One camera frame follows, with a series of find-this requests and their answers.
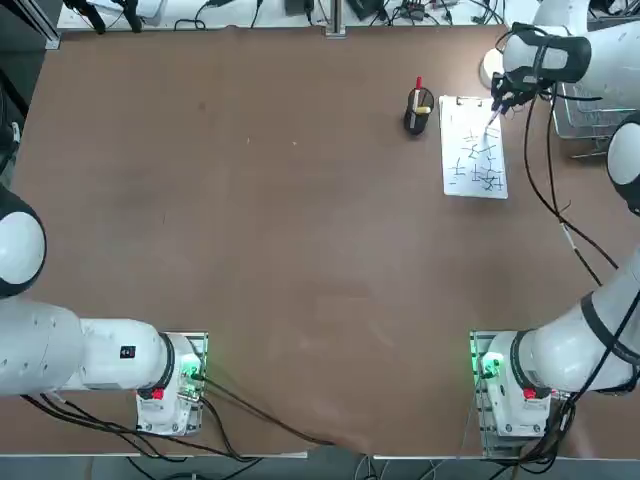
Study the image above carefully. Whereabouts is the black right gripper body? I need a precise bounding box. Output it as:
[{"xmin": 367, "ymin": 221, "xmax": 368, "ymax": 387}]
[{"xmin": 503, "ymin": 72, "xmax": 539, "ymax": 98}]

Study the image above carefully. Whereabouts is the white pen with blue end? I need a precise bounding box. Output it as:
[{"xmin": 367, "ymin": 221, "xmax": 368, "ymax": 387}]
[{"xmin": 482, "ymin": 105, "xmax": 504, "ymax": 135}]

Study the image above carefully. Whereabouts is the white A4 paper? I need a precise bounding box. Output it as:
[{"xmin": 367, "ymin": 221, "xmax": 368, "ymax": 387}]
[{"xmin": 440, "ymin": 98, "xmax": 509, "ymax": 200}]

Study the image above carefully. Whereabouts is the black mesh pen holder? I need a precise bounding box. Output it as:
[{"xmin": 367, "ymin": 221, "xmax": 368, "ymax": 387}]
[{"xmin": 402, "ymin": 85, "xmax": 435, "ymax": 137}]

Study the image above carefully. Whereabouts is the white clipboard with metal clip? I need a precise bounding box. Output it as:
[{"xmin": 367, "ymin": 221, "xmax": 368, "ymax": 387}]
[{"xmin": 438, "ymin": 94, "xmax": 510, "ymax": 201}]

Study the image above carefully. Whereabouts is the white round desk lamp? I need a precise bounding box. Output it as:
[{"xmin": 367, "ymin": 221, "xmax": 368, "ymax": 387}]
[{"xmin": 478, "ymin": 48, "xmax": 506, "ymax": 91}]

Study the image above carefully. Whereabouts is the dark grey power adapter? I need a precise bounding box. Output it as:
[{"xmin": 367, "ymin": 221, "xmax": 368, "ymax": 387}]
[{"xmin": 347, "ymin": 0, "xmax": 387, "ymax": 22}]

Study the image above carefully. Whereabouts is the black stand leg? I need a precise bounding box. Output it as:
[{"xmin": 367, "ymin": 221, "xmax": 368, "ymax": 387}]
[
  {"xmin": 63, "ymin": 0, "xmax": 107, "ymax": 35},
  {"xmin": 115, "ymin": 0, "xmax": 145, "ymax": 34}
]

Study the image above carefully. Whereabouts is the black equipment beside table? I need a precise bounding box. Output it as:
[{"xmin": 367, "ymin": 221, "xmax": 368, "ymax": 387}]
[{"xmin": 0, "ymin": 64, "xmax": 24, "ymax": 174}]

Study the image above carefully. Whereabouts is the black cable with white tag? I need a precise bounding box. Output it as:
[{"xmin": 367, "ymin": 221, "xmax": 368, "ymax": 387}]
[{"xmin": 522, "ymin": 94, "xmax": 604, "ymax": 286}]

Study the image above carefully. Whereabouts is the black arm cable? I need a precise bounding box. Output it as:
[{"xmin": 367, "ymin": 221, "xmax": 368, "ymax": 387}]
[{"xmin": 549, "ymin": 92, "xmax": 621, "ymax": 269}]

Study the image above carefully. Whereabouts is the aluminium profile post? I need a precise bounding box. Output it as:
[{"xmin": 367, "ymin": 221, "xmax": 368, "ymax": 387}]
[{"xmin": 324, "ymin": 0, "xmax": 347, "ymax": 39}]

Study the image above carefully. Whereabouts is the black cable across table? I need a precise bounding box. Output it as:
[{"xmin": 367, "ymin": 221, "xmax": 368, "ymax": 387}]
[{"xmin": 192, "ymin": 372, "xmax": 351, "ymax": 448}]

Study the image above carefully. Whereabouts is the aluminium frame profile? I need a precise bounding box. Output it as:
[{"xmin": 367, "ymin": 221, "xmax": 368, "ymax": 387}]
[{"xmin": 14, "ymin": 0, "xmax": 62, "ymax": 50}]

